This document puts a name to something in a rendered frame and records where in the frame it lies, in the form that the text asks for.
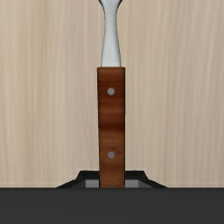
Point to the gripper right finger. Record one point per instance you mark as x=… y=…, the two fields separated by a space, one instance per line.
x=137 y=180

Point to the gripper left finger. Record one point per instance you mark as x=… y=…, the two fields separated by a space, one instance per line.
x=87 y=180

